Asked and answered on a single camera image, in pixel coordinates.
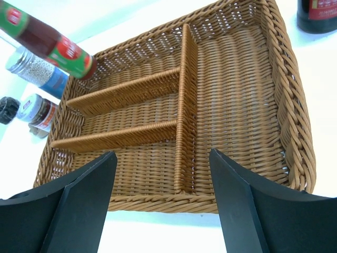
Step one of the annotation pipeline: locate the black cap pepper shaker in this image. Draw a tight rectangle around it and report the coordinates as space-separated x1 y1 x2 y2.
0 96 21 125

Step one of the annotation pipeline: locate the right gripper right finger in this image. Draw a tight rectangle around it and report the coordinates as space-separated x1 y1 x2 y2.
209 149 336 252

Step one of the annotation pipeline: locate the yellow cap sauce bottle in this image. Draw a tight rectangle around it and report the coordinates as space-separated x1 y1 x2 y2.
1 1 97 80

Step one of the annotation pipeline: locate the tall dark vinegar bottle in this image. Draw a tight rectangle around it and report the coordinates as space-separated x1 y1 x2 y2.
296 0 336 34

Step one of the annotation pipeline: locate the white lid chili jar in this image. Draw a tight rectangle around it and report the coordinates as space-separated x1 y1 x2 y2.
16 94 58 139

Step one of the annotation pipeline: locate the wicker divided tray basket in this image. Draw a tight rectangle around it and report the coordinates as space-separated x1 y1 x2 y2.
34 1 316 213

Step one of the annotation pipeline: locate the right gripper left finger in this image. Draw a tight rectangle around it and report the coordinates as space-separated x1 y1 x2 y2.
1 152 117 252

